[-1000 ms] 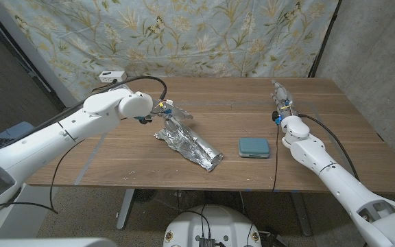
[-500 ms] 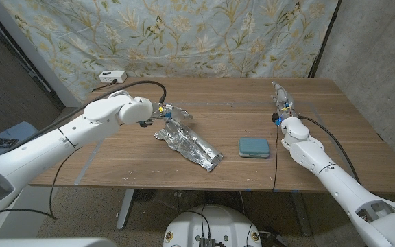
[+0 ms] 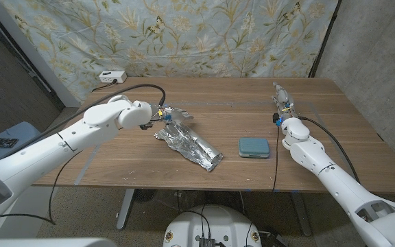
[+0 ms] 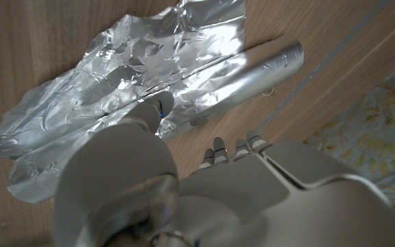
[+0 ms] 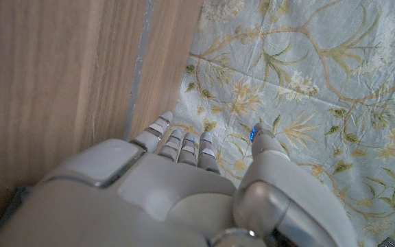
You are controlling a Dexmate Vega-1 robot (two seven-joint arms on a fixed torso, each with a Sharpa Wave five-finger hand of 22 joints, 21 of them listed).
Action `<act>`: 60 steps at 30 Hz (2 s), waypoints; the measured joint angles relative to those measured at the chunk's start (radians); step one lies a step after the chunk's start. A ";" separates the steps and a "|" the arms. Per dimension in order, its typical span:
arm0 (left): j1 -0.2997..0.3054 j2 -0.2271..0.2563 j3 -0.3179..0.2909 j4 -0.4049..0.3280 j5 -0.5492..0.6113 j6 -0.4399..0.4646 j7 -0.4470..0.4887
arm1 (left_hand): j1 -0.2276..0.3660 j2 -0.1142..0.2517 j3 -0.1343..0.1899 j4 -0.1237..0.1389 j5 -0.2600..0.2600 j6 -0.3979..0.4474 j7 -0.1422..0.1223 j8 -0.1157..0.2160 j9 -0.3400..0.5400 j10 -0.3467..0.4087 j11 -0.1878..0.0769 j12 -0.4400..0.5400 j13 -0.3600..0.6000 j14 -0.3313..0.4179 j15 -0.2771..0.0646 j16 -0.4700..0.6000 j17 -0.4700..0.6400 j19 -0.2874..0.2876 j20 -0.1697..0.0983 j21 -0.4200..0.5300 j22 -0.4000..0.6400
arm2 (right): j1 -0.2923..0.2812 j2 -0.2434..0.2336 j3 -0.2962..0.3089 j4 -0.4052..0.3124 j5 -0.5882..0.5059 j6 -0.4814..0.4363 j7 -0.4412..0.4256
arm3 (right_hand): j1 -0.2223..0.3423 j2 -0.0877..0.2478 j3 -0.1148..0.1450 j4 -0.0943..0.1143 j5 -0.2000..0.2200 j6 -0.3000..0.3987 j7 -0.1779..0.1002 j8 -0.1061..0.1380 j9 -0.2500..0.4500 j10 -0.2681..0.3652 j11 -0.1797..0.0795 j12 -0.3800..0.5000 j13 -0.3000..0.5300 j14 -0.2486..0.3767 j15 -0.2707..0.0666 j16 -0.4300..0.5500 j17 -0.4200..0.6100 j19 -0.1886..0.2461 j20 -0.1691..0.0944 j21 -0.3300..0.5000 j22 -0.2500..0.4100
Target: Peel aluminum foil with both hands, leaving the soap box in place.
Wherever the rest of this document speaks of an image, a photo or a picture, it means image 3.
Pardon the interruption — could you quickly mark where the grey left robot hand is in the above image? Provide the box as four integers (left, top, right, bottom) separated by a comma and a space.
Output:
141, 104, 194, 130

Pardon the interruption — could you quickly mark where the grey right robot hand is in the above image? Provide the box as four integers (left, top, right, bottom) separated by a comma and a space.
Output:
271, 81, 300, 121

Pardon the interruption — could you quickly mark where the aluminum foil roll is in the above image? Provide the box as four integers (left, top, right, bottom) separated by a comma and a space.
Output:
154, 120, 224, 172

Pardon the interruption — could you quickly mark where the teal sponge block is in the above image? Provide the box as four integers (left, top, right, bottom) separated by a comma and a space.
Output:
238, 137, 271, 159

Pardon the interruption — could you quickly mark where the white power strip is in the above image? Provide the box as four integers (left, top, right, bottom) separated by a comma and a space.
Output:
98, 70, 128, 84

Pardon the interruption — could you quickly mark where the black ribbed round object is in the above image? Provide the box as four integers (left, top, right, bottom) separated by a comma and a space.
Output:
134, 188, 157, 204

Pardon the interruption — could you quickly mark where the floral backdrop cloth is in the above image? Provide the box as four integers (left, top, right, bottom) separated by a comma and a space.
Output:
0, 0, 339, 104

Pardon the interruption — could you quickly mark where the grey table leg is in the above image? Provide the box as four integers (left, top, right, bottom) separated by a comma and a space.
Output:
290, 191, 313, 237
116, 188, 136, 230

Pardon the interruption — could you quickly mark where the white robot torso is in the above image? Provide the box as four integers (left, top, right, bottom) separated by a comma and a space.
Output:
163, 204, 263, 247

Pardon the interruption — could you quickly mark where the blue storage bin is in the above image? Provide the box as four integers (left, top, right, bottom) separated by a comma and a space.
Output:
0, 121, 43, 165

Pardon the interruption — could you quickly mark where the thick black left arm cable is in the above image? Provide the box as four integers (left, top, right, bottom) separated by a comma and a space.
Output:
8, 83, 167, 157

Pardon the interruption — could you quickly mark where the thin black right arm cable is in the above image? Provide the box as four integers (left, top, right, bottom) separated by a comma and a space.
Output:
272, 125, 280, 192

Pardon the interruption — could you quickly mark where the black power strip cord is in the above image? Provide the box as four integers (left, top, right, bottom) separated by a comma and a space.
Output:
91, 79, 119, 93

